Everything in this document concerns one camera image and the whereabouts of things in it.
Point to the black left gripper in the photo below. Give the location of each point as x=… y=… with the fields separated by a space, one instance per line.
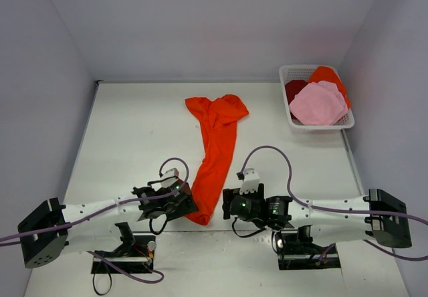
x=184 y=202

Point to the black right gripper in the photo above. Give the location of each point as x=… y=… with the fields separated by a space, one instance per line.
x=227 y=203

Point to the orange t shirt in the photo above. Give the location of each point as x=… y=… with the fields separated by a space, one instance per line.
x=218 y=122
x=325 y=73

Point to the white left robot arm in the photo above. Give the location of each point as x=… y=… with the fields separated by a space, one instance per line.
x=53 y=229

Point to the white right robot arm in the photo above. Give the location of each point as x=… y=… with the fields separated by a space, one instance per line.
x=378 y=216

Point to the pink t shirt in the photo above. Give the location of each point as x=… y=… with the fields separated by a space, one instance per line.
x=319 y=104

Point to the dark red t shirt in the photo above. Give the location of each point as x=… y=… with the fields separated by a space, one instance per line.
x=293 y=88

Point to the white plastic basket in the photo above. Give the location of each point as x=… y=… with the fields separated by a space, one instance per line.
x=287 y=73

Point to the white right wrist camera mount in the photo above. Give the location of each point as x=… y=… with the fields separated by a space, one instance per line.
x=250 y=181

